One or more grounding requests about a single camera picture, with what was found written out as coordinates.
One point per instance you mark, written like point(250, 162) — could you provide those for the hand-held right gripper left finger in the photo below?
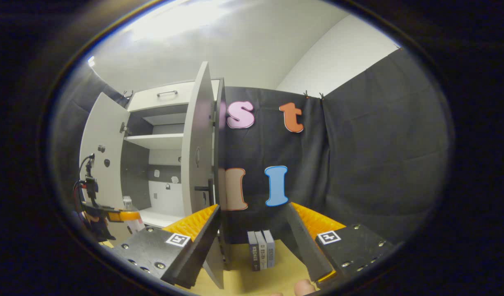
point(200, 250)

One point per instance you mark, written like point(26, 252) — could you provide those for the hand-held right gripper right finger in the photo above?
point(307, 250)

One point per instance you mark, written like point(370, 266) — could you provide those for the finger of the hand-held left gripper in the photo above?
point(128, 215)

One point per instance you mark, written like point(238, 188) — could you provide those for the clear glass bottle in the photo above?
point(128, 203)

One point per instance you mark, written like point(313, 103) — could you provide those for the white cabinet door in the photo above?
point(108, 131)
point(196, 131)

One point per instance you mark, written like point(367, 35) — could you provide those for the white and grey cabinet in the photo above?
point(137, 172)

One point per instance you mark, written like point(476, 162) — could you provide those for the white cabinet shelf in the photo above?
point(157, 141)

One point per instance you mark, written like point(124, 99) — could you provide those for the metal door hinge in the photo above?
point(124, 128)

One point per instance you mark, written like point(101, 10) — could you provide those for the white cabinet drawer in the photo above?
point(145, 102)

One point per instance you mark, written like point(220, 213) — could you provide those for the grey book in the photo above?
point(262, 248)

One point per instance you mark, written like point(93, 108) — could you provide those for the dark book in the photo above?
point(253, 250)

